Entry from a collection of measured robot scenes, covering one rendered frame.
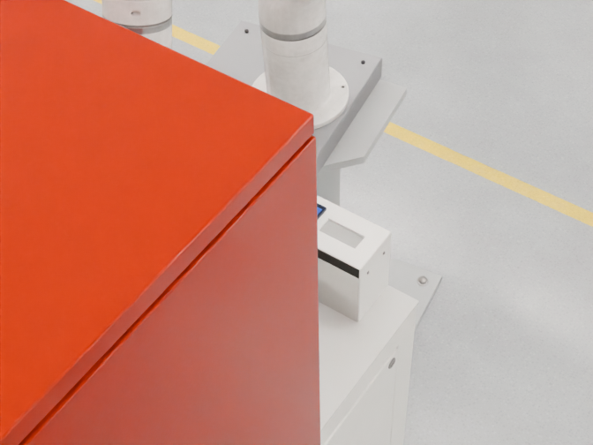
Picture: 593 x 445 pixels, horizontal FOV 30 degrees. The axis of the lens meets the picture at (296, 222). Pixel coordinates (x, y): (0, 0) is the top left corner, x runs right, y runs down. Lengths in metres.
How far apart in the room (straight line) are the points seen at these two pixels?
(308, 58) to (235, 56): 0.28
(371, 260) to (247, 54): 0.65
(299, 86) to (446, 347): 1.01
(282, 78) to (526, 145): 1.40
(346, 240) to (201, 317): 1.07
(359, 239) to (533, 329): 1.18
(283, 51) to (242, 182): 1.31
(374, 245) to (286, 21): 0.44
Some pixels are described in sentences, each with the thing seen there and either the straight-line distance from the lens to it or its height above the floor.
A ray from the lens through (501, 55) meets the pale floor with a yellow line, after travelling 3.58.
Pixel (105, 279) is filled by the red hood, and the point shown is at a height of 1.82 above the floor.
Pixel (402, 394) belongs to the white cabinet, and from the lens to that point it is 2.06.
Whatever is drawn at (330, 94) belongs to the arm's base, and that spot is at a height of 0.88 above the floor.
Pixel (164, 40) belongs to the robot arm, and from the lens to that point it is 1.46.
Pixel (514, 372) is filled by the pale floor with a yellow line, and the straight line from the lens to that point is 2.79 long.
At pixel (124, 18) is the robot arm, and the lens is 1.43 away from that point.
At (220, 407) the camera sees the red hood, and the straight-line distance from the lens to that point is 0.80.
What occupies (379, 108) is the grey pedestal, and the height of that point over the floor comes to 0.82.
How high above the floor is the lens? 2.31
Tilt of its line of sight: 49 degrees down
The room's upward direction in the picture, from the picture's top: 2 degrees counter-clockwise
